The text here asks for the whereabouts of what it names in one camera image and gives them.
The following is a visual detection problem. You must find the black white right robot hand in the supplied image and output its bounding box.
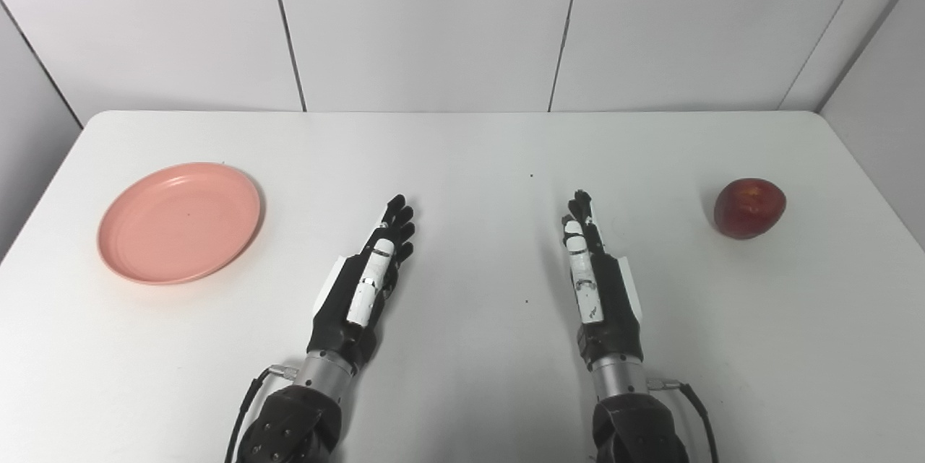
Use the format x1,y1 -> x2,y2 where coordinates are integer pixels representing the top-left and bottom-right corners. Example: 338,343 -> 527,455
561,190 -> 644,370

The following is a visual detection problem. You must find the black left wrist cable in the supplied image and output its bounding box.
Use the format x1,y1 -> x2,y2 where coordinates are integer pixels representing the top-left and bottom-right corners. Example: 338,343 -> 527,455
224,365 -> 298,463

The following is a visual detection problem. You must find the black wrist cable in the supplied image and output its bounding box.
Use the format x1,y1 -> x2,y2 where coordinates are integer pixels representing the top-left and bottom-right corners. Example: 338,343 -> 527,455
224,365 -> 298,463
647,378 -> 720,463

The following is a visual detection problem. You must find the red apple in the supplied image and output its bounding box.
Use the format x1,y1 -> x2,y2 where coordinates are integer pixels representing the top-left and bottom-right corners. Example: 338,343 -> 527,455
713,178 -> 787,241

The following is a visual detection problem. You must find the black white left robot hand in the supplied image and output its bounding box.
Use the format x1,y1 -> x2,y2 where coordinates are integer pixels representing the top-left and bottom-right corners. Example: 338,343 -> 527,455
307,194 -> 417,370

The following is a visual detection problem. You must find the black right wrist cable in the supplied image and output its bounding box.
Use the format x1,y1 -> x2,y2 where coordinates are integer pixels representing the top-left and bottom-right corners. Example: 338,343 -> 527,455
647,378 -> 720,463

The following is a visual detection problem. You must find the pink round plate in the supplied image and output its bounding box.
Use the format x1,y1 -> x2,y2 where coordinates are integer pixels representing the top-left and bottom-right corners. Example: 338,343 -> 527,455
97,163 -> 262,285

